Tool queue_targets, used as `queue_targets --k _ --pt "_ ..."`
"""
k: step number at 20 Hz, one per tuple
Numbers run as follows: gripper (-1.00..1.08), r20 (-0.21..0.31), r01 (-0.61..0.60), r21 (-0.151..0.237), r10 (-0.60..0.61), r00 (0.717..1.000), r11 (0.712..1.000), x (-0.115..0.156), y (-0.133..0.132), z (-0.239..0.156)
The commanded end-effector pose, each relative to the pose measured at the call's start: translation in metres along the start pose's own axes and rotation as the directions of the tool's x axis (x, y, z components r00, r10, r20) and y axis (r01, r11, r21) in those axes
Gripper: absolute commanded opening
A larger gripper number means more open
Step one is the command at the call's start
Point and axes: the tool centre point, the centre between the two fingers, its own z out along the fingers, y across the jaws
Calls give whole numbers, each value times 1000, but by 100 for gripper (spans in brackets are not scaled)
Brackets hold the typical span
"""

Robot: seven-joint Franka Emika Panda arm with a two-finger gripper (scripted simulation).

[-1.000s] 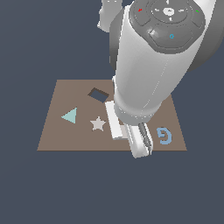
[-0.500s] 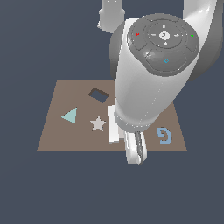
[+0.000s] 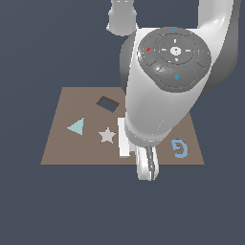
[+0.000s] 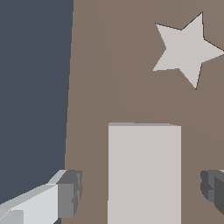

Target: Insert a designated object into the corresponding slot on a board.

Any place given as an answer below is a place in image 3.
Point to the pale grey star piece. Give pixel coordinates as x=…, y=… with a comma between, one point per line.
x=107, y=136

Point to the white rectangular block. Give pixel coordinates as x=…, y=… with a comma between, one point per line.
x=123, y=140

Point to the brown board with square slot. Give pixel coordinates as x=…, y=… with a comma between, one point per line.
x=79, y=146

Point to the light teal triangle piece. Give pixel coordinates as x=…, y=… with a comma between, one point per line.
x=78, y=127

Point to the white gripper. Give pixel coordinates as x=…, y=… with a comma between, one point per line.
x=143, y=153

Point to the blue curled letter piece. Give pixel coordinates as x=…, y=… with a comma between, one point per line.
x=180, y=149

